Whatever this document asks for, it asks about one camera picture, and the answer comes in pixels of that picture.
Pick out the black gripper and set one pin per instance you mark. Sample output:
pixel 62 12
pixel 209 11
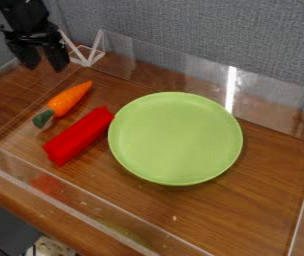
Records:
pixel 46 37

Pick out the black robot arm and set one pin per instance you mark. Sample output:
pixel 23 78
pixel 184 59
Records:
pixel 23 15

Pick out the clear acrylic corner bracket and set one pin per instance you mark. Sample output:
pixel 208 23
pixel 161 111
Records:
pixel 85 55

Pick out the orange toy carrot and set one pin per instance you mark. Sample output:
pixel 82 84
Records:
pixel 61 103

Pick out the clear acrylic enclosure walls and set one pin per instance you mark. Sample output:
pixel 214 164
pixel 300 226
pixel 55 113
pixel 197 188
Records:
pixel 106 213

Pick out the light green plate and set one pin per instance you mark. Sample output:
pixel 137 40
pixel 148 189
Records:
pixel 174 138

